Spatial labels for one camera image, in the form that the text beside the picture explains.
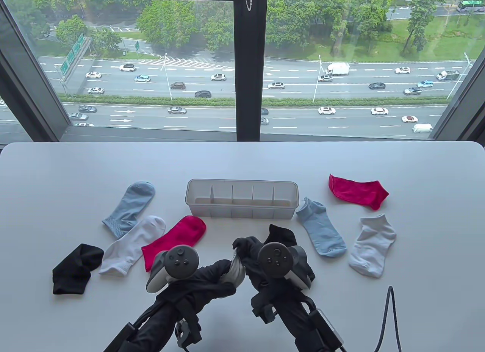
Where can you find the person's right hand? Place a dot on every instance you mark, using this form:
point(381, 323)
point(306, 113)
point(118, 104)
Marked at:
point(254, 268)

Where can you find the person's left hand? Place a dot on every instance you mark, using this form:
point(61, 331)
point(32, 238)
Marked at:
point(204, 283)

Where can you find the grey sock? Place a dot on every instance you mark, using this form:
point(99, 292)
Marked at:
point(238, 272)

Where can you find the grey and white controller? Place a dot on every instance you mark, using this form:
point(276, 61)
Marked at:
point(182, 259)
point(274, 257)

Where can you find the black sock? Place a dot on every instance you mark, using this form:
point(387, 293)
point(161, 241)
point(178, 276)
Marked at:
point(280, 232)
point(74, 272)

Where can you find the long red sock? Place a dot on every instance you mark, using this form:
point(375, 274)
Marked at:
point(178, 234)

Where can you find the short light blue sock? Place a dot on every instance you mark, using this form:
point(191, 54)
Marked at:
point(322, 230)

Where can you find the long white sock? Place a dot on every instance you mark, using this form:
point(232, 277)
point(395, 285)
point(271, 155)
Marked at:
point(125, 249)

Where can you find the long light blue sock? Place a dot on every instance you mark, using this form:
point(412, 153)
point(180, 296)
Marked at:
point(132, 204)

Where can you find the short white sock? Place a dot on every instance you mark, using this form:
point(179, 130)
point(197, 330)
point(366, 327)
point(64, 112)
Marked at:
point(371, 249)

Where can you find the short red sock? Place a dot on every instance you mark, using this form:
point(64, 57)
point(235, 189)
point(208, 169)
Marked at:
point(356, 191)

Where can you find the person's left forearm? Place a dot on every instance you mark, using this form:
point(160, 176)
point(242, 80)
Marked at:
point(159, 325)

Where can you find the translucent divided organizer box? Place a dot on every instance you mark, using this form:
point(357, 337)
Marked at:
point(242, 211)

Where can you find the black labelled adapter box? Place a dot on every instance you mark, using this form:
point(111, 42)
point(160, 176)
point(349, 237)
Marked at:
point(326, 325)

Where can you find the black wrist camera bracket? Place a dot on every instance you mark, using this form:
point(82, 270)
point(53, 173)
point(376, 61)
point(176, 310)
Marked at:
point(185, 331)
point(265, 310)

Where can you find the black window frame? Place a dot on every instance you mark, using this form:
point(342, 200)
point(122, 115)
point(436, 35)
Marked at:
point(250, 64)

